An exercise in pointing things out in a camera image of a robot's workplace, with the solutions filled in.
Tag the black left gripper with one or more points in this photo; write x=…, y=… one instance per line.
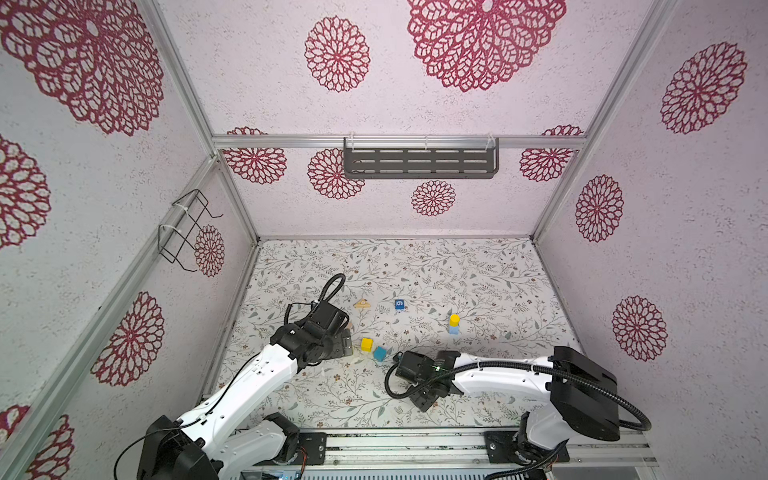
x=342, y=344

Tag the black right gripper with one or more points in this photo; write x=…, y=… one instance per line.
x=419, y=403

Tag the teal wood cube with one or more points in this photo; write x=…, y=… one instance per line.
x=379, y=354

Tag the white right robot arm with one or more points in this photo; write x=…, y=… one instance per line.
x=562, y=382

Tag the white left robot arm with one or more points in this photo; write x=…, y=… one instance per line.
x=202, y=443

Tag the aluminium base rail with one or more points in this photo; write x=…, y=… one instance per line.
x=461, y=448

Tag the dark grey wall shelf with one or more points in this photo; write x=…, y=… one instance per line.
x=425, y=163

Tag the black wire wall basket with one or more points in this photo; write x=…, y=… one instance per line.
x=193, y=242

